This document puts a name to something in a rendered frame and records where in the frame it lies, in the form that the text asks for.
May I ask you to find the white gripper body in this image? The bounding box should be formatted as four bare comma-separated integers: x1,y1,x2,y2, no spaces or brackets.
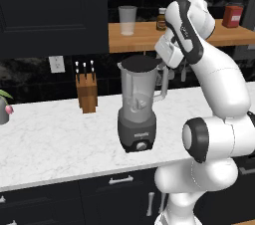
153,35,185,70

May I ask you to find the black blender lid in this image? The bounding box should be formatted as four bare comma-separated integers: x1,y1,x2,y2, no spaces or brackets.
121,54,161,73

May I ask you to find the red jar with dark lid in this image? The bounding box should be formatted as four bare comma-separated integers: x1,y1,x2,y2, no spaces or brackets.
221,0,245,29

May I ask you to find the grey blender with clear jar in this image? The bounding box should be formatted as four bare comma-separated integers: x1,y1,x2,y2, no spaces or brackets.
117,55,170,154

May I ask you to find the grey hanging utensil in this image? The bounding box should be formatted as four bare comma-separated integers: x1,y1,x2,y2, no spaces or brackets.
180,63,188,83

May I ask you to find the brown glass bottle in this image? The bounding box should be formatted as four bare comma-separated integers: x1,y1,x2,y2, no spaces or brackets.
155,7,168,32

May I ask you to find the clear plastic cup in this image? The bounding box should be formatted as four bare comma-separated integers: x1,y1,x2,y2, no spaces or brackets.
118,5,138,37

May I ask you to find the wooden knife block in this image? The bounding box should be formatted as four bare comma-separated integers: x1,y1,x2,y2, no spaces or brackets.
75,73,100,114

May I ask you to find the dark drawer front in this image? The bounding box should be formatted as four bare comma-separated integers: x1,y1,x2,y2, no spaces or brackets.
0,200,86,225
78,168,157,200
0,180,82,209

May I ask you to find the dark base cupboard door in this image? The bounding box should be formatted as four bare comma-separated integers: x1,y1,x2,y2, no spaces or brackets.
81,190,161,225

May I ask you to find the pink tulip with green leaf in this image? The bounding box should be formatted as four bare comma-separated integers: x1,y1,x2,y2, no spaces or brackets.
0,89,15,115

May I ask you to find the grey vase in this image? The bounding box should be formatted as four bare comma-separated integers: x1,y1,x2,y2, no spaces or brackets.
0,96,11,125

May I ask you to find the wooden wall shelf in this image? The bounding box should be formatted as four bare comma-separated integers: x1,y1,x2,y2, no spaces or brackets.
108,18,255,55

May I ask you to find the white wall socket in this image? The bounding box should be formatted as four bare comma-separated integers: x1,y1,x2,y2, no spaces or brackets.
48,55,67,75

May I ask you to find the dark wall cupboard door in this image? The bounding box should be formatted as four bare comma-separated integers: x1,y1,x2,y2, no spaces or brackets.
0,0,111,60

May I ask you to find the silver cupboard door handle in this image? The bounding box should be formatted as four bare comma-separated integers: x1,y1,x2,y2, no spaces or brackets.
158,191,167,215
145,191,156,218

